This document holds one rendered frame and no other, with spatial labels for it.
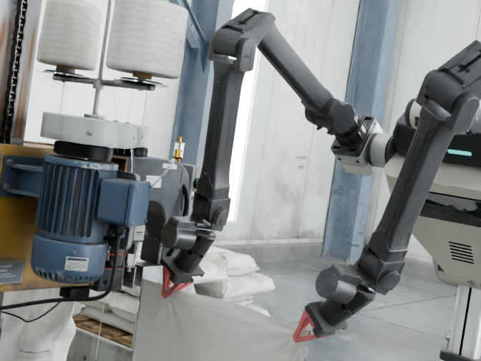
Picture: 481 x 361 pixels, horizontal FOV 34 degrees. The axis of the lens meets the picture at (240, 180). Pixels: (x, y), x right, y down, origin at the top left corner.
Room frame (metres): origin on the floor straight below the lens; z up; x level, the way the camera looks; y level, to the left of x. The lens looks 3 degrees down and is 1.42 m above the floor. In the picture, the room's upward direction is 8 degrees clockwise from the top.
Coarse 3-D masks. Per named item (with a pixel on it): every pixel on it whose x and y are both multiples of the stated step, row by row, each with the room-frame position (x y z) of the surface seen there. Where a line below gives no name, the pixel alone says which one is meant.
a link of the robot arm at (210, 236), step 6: (198, 228) 1.79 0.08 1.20; (204, 228) 1.80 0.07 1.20; (198, 234) 1.77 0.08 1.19; (204, 234) 1.79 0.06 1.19; (210, 234) 1.80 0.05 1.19; (198, 240) 1.79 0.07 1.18; (204, 240) 1.79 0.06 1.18; (210, 240) 1.79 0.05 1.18; (198, 246) 1.79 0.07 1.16; (204, 246) 1.80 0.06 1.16; (192, 252) 1.81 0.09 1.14; (198, 252) 1.80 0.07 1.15; (204, 252) 1.81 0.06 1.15
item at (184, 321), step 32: (160, 288) 1.88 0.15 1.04; (160, 320) 1.87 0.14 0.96; (192, 320) 1.78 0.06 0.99; (224, 320) 1.72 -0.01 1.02; (256, 320) 1.68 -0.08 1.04; (160, 352) 1.86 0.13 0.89; (192, 352) 1.77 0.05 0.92; (224, 352) 1.71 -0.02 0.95; (256, 352) 1.68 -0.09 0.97; (288, 352) 1.65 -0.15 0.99
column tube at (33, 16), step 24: (0, 0) 1.64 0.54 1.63; (0, 24) 1.65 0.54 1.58; (0, 48) 1.66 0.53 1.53; (24, 48) 1.70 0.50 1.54; (0, 72) 1.66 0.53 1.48; (24, 72) 1.71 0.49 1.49; (0, 96) 1.67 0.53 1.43; (24, 96) 1.72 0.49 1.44; (0, 120) 1.67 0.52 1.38; (24, 120) 1.72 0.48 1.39; (0, 312) 1.72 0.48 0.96
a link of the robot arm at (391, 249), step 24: (432, 72) 1.40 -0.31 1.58; (432, 120) 1.38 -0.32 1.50; (456, 120) 1.34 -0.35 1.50; (432, 144) 1.40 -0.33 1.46; (408, 168) 1.44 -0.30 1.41; (432, 168) 1.43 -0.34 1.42; (408, 192) 1.44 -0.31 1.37; (384, 216) 1.50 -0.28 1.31; (408, 216) 1.47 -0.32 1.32; (384, 240) 1.50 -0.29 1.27; (408, 240) 1.51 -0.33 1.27; (360, 264) 1.57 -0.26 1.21; (384, 264) 1.50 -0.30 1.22
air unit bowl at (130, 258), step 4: (132, 244) 1.87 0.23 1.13; (136, 244) 1.87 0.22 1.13; (132, 248) 1.87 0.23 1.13; (136, 248) 1.88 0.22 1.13; (128, 252) 1.87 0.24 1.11; (132, 252) 1.87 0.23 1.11; (136, 252) 1.88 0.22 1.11; (128, 256) 1.87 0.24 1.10; (132, 256) 1.87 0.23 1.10; (136, 256) 1.88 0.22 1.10; (124, 260) 1.88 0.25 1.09; (128, 260) 1.87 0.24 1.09; (132, 260) 1.87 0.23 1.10; (136, 260) 1.88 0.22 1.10; (128, 264) 1.87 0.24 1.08; (132, 264) 1.87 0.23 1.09
